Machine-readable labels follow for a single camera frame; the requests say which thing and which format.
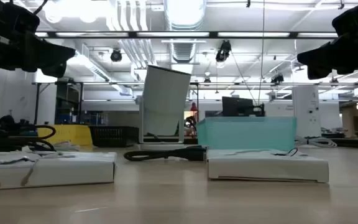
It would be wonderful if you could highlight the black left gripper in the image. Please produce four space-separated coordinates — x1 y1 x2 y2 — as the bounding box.
0 30 76 78

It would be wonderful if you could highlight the white cable bundle black tie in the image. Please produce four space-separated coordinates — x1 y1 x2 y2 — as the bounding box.
294 135 338 148

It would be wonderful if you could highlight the white instruction booklet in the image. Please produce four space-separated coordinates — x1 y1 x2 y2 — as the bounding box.
0 151 117 191
206 148 330 184

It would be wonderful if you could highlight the plain black cable bundle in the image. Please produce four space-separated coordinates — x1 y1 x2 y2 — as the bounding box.
123 145 208 162

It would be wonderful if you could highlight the yellow plastic bin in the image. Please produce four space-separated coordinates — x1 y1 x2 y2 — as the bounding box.
37 124 94 147

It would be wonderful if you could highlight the green translucent plastic bin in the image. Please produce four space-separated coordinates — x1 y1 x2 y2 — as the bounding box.
196 116 298 152

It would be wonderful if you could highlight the black ceiling spotlight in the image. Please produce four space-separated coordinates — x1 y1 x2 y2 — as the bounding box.
270 73 285 85
214 39 232 63
109 48 123 63

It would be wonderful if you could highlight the black desktop monitor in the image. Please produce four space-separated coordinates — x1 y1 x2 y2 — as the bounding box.
221 96 265 118

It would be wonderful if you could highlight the black mesh basket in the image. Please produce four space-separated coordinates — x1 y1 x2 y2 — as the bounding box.
88 125 140 148

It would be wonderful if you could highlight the clear round bowl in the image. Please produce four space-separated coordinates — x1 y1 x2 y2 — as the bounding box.
137 64 193 151

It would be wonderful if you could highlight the black aluminium rig frame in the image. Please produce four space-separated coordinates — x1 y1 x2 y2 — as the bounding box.
34 30 358 149

